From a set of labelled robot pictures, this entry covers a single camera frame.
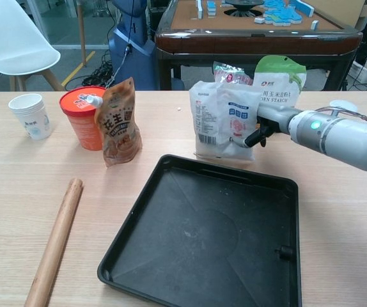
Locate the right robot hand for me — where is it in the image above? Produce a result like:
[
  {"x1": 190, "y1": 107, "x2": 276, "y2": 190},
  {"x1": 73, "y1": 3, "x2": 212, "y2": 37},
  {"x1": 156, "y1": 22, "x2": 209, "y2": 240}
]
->
[{"x1": 242, "y1": 104, "x2": 302, "y2": 150}]

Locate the white plastic powder bag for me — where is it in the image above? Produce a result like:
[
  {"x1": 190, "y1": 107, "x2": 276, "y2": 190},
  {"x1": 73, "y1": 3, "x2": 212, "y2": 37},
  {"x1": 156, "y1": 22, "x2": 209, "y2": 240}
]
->
[{"x1": 189, "y1": 80, "x2": 261, "y2": 162}]

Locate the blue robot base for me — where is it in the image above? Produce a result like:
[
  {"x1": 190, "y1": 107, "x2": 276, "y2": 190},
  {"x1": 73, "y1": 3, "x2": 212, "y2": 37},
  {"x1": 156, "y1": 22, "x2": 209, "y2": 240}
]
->
[{"x1": 108, "y1": 0, "x2": 159, "y2": 91}]

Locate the black square baking tray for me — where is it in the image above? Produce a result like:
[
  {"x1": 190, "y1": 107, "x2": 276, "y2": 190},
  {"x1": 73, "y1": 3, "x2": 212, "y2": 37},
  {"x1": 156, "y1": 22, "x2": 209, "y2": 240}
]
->
[{"x1": 96, "y1": 153, "x2": 302, "y2": 307}]

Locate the green white corn starch bag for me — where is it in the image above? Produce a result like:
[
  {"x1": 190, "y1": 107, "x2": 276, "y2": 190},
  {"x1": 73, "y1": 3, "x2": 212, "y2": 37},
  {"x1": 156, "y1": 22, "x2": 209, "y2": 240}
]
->
[{"x1": 253, "y1": 54, "x2": 308, "y2": 108}]

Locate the white round table grommet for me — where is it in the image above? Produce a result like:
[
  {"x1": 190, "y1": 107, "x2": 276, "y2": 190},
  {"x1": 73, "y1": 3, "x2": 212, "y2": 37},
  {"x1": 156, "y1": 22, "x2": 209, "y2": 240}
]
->
[{"x1": 329, "y1": 99, "x2": 359, "y2": 113}]

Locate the brown mahjong table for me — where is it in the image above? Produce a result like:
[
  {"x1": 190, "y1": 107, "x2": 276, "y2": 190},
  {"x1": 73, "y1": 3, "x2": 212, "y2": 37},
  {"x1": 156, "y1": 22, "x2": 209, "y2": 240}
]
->
[{"x1": 153, "y1": 0, "x2": 364, "y2": 92}]

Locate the black mahjong table centre dome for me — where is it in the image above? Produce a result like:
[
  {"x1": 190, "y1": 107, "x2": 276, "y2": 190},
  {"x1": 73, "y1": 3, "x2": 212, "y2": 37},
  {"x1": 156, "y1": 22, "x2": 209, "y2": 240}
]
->
[{"x1": 223, "y1": 0, "x2": 264, "y2": 17}]

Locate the brown peanut sauce pouch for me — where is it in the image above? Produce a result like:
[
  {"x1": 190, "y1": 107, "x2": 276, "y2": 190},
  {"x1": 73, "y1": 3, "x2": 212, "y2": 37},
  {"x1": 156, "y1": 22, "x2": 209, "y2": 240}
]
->
[{"x1": 86, "y1": 76, "x2": 143, "y2": 169}]

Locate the orange lidded tub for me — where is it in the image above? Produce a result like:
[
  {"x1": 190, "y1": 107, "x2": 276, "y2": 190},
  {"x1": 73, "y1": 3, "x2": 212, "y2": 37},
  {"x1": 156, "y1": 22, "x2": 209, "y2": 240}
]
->
[{"x1": 58, "y1": 85, "x2": 107, "y2": 152}]

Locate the white paper cup stack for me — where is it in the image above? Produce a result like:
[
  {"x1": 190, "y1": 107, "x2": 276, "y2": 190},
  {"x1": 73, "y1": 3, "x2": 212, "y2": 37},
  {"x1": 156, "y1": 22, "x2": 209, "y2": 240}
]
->
[{"x1": 8, "y1": 93, "x2": 54, "y2": 141}]

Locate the wooden rolling pin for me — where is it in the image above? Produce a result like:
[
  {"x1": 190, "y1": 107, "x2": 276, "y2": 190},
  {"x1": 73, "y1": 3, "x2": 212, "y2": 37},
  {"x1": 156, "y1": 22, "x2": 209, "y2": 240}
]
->
[{"x1": 23, "y1": 178, "x2": 84, "y2": 307}]

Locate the white plastic chair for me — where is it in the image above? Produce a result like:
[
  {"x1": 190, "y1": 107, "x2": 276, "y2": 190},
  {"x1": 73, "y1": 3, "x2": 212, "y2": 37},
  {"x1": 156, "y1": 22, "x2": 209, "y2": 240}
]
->
[{"x1": 0, "y1": 0, "x2": 65, "y2": 92}]

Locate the black cable tangle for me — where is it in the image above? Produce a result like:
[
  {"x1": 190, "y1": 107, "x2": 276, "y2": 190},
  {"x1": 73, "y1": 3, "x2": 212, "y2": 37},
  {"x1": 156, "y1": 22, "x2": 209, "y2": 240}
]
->
[{"x1": 82, "y1": 59, "x2": 116, "y2": 87}]

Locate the light wooden post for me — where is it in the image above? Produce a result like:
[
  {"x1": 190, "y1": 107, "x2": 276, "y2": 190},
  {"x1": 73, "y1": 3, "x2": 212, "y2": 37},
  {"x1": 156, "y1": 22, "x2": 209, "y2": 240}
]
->
[{"x1": 77, "y1": 0, "x2": 87, "y2": 67}]

